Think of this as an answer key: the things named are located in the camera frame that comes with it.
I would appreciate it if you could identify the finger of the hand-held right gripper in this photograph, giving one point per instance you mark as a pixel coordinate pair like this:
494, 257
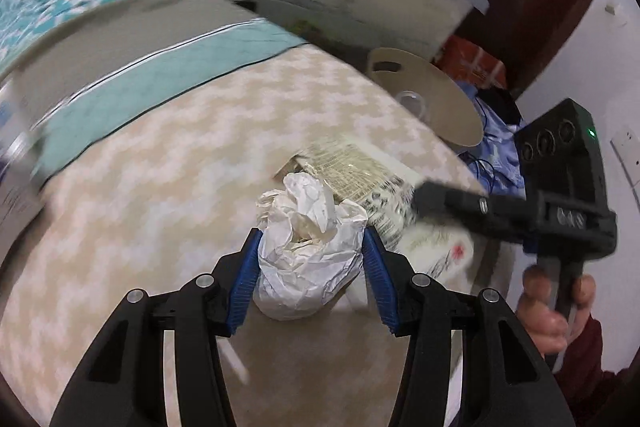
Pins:
470, 204

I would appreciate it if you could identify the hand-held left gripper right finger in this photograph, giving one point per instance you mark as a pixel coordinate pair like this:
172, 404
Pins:
380, 277

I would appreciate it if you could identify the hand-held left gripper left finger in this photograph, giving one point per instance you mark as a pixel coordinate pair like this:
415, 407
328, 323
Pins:
245, 277

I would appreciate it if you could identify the white paper ball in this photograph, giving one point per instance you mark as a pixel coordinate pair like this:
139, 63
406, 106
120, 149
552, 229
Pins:
305, 267

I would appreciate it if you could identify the beige trash bin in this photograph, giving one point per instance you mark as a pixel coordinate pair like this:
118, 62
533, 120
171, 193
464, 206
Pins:
440, 107

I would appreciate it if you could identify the person's right forearm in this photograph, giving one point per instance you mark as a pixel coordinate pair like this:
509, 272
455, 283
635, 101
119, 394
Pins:
595, 382

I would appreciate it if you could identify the person's right hand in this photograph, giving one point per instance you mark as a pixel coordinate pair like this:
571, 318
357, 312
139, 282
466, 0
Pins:
537, 307

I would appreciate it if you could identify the blue cloth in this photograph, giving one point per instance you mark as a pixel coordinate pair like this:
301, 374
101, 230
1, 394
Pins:
500, 147

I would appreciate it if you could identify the black cloth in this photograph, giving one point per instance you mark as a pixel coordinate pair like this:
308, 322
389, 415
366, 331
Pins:
500, 104

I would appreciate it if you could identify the red orange bag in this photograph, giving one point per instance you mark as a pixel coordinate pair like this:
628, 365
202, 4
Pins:
472, 62

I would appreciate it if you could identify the white wall socket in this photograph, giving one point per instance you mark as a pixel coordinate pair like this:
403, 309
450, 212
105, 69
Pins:
627, 152

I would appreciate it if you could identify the small white wall switch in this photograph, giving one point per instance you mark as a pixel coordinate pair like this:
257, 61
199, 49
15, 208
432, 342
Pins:
615, 13

